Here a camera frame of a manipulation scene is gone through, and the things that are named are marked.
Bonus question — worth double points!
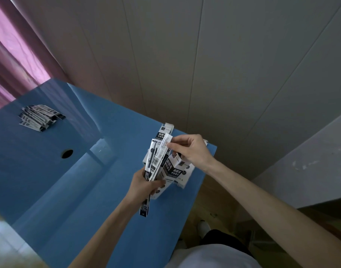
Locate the person's white shoe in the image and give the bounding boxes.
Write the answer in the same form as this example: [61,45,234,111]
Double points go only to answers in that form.
[197,220,212,236]

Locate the person's black trousers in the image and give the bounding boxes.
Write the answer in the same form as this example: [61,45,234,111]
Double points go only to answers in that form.
[200,229,255,258]

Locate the person's left forearm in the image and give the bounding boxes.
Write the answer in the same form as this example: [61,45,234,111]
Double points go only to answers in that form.
[68,196,138,268]

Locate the person's white shirt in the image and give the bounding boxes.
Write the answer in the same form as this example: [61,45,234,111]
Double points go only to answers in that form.
[165,244,263,268]

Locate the white pen box black label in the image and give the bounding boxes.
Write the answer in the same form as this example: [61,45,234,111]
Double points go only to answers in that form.
[161,139,209,190]

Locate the dark brown furniture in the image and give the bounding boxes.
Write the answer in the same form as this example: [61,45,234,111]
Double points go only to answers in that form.
[297,196,341,244]

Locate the person's right hand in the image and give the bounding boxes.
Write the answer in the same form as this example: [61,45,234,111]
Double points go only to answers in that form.
[167,134,217,174]

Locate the tall open white pen box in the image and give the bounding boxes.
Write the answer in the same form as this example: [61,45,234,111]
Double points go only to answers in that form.
[143,123,175,200]

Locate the person's right forearm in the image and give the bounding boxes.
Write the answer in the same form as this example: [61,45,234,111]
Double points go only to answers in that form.
[207,160,341,268]

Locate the person's left hand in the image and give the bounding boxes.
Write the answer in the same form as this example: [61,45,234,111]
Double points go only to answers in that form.
[125,167,166,207]

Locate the pile of pen packets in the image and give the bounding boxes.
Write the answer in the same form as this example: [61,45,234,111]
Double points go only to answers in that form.
[18,104,66,133]

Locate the white labelled pen packet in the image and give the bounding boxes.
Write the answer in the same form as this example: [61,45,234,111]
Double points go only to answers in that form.
[150,133,174,182]

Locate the pink curtain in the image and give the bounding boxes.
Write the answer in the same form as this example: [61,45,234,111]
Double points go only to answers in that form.
[0,0,74,114]

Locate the long black white pen packet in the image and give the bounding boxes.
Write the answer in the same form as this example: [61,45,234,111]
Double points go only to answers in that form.
[139,138,163,218]

